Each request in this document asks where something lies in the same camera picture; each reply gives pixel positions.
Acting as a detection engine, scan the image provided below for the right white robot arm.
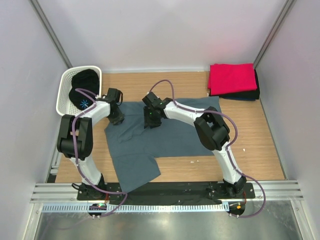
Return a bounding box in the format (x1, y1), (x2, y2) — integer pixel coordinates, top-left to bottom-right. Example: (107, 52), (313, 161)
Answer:
(142, 91), (247, 198)

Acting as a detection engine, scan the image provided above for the black t shirt in basket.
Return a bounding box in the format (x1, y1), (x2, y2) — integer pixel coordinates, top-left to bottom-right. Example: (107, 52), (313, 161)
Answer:
(68, 69), (100, 111)

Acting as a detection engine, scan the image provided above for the folded red t shirt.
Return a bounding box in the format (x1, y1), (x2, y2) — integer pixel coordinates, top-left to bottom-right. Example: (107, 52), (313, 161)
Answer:
(207, 63), (258, 96)

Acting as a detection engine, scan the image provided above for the white perforated plastic basket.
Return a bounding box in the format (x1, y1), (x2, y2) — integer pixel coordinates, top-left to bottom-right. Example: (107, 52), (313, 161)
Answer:
(56, 65), (102, 116)

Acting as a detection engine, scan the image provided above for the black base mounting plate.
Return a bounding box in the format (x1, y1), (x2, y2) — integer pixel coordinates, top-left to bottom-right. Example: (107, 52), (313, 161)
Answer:
(71, 181), (256, 206)

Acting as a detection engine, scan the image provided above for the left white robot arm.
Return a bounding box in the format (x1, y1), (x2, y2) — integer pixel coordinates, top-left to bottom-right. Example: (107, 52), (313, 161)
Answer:
(57, 88), (124, 200)

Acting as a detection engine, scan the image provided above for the folded black t shirt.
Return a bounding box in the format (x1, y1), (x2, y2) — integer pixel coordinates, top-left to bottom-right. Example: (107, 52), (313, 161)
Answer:
(208, 70), (260, 100)

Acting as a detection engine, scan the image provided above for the aluminium frame rail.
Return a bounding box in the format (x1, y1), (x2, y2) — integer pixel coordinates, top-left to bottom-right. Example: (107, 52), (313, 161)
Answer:
(30, 180), (304, 203)

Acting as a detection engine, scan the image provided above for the white slotted cable duct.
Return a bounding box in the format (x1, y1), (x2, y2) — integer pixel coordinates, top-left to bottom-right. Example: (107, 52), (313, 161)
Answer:
(42, 202), (229, 214)

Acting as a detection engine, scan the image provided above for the blue-grey t shirt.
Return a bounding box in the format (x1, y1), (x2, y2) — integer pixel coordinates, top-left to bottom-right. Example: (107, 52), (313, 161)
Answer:
(104, 101), (212, 193)

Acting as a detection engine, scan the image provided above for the folded navy t shirt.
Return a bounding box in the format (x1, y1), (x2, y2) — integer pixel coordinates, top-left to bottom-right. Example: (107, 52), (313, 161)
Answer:
(221, 97), (256, 102)

